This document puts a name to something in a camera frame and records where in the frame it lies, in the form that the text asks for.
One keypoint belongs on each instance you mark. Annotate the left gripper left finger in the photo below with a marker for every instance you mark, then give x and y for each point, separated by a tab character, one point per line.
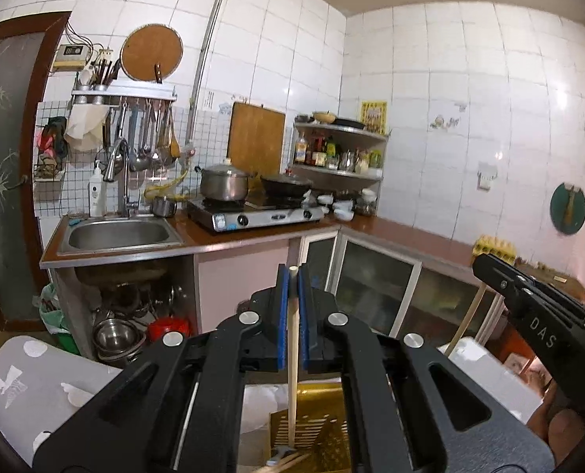
176	408

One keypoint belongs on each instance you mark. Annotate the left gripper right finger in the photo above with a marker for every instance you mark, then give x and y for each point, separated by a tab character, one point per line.
409	408

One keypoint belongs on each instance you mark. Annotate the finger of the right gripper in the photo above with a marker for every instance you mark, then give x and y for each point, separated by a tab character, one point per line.
534	290

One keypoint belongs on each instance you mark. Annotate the wooden chopstick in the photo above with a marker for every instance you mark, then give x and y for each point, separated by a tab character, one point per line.
293	353
476	301
286	464

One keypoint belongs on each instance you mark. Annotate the kitchen counter cabinets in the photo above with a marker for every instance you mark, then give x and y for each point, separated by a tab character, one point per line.
397	279

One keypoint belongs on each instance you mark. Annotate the person right hand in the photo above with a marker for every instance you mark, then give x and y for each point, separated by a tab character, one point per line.
557	423

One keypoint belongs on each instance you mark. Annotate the yellow egg tray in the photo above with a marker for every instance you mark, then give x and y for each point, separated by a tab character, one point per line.
501	248

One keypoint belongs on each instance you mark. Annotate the red bowl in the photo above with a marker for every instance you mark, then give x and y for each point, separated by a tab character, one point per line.
158	328

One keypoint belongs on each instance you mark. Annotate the yellow slotted utensil holder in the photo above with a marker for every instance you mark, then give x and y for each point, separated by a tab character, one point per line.
321	428

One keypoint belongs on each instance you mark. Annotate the steel bowls under sink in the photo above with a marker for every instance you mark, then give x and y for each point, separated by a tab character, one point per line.
117	340

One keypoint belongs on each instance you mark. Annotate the glass jar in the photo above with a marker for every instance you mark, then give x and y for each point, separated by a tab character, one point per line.
366	203

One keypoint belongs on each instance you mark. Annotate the steel gas stove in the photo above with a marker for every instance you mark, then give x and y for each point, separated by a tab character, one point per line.
225	217

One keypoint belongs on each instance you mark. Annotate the steel sink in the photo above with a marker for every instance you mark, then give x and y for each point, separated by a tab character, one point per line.
118	235

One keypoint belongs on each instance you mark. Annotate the metal corner shelf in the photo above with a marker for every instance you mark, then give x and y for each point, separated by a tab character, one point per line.
330	151

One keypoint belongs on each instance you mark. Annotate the steel faucet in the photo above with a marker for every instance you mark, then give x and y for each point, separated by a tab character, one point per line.
117	172

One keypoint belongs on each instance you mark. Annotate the steel cooking pot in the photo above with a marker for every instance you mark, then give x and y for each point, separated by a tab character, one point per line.
223	182

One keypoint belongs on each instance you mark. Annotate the black wok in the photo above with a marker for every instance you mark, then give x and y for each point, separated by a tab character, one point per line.
285	189

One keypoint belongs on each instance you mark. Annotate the white soap bottle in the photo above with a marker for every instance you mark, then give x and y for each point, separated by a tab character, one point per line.
96	193

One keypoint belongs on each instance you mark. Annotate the rectangular wooden cutting board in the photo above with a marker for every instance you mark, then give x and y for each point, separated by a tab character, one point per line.
256	139

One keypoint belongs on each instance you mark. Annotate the round wooden cutting board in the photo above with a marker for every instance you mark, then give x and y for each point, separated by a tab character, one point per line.
151	53

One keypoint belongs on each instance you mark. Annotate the dark framed glass door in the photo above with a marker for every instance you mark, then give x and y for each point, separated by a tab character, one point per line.
27	47

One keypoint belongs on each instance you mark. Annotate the vertical metal pipe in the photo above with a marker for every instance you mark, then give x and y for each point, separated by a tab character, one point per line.
200	68

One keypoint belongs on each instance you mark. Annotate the green round wall plaque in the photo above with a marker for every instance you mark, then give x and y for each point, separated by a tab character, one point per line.
567	209

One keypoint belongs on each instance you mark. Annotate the white wall socket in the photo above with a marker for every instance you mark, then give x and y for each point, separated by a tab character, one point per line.
486	176

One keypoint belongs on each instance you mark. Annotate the yellow wall poster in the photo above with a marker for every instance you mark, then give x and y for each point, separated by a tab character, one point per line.
374	116

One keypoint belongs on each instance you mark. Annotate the wall utensil rack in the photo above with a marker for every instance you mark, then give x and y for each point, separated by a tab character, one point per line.
135	115

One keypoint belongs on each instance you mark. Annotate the beige wall control box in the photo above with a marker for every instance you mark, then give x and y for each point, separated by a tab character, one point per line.
71	58

